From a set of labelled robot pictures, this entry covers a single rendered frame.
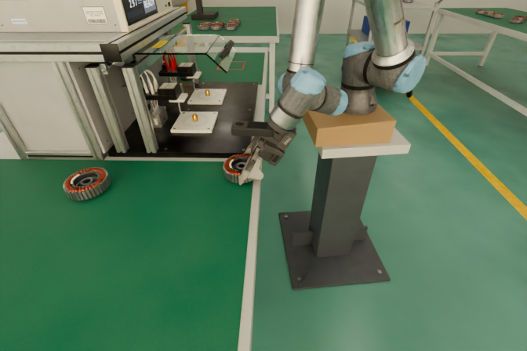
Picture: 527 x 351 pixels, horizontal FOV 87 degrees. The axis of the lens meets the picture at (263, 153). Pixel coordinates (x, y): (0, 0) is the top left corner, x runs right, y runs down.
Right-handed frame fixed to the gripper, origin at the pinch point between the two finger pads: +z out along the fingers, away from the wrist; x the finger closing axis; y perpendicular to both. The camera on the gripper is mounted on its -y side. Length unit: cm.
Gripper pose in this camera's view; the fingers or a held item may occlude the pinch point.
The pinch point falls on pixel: (241, 168)
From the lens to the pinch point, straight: 84.4
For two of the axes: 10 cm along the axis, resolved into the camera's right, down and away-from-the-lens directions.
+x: 0.7, -5.8, 8.1
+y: 8.7, 4.3, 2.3
